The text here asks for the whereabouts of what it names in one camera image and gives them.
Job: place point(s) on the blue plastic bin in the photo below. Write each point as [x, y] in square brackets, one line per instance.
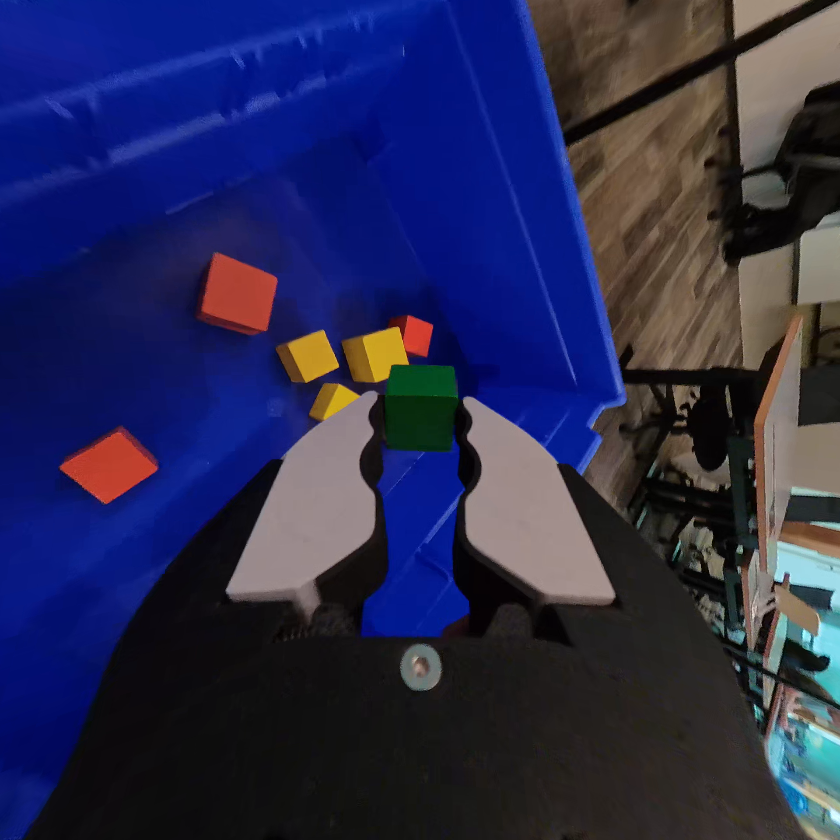
[197, 131]

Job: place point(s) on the black office chair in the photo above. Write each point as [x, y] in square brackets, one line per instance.
[800, 170]
[712, 433]

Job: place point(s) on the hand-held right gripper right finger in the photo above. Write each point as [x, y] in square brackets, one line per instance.
[531, 518]

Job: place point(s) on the yellow wooden cube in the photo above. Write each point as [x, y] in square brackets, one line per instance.
[331, 400]
[307, 356]
[374, 354]

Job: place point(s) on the red wooden cube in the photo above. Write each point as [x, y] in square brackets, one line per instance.
[237, 293]
[108, 464]
[415, 333]

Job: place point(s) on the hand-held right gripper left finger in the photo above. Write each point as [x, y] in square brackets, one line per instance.
[308, 518]

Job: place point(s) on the green wooden cube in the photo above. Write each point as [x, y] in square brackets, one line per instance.
[420, 410]

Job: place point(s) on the wood-edged background desk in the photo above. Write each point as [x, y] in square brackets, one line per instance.
[778, 426]

